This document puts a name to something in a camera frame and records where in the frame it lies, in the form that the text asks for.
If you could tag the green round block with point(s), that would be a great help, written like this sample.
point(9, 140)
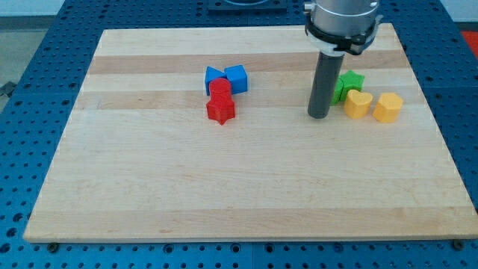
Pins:
point(337, 92)

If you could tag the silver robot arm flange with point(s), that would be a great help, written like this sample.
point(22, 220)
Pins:
point(337, 27)

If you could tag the red star block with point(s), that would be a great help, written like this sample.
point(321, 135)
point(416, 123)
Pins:
point(220, 108)

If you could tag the red cylinder block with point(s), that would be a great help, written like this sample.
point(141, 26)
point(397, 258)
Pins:
point(220, 88)

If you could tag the blue cube block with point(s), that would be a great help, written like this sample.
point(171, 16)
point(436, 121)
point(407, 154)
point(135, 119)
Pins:
point(238, 78)

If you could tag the wooden board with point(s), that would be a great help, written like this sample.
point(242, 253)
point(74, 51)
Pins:
point(139, 160)

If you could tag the blue triangle block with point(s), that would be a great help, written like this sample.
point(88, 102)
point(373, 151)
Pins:
point(211, 74)

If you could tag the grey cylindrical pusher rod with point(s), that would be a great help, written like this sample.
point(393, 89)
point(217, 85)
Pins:
point(324, 83)

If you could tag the yellow heart block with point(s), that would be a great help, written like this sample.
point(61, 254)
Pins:
point(357, 104)

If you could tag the green star block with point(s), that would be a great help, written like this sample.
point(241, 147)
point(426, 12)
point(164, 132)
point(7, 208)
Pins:
point(350, 81)

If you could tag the yellow hexagon block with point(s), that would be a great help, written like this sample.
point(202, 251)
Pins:
point(387, 108)

